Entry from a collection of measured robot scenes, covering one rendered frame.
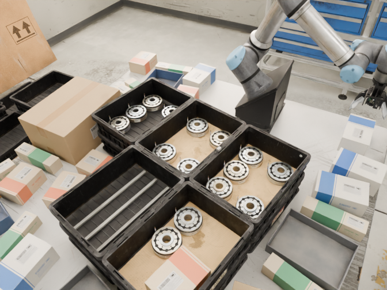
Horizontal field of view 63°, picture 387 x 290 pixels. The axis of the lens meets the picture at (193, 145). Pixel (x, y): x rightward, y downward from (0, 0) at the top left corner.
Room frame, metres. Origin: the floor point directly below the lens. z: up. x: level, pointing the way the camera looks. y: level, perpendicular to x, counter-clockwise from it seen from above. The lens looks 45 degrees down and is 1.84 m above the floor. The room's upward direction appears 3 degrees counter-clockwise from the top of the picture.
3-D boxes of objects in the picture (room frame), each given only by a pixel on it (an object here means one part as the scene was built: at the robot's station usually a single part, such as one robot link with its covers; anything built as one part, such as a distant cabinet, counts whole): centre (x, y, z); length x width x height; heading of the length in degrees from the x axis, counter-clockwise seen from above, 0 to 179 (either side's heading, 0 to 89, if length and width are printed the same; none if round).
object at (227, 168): (0.82, -0.17, 0.86); 0.10 x 0.10 x 0.01
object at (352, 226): (0.66, -0.54, 0.73); 0.24 x 0.06 x 0.06; 55
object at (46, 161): (1.07, 0.76, 0.73); 0.24 x 0.06 x 0.06; 60
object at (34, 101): (1.87, 1.01, 0.37); 0.40 x 0.30 x 0.45; 148
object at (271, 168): (0.80, -0.34, 0.86); 0.10 x 0.10 x 0.01
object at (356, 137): (1.10, -0.80, 0.75); 0.20 x 0.12 x 0.09; 148
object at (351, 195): (0.76, -0.60, 0.75); 0.20 x 0.12 x 0.09; 65
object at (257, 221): (0.77, -0.22, 0.92); 0.40 x 0.30 x 0.02; 137
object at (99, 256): (0.68, 0.28, 0.92); 0.40 x 0.30 x 0.02; 137
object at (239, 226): (0.48, 0.06, 0.87); 0.40 x 0.30 x 0.11; 137
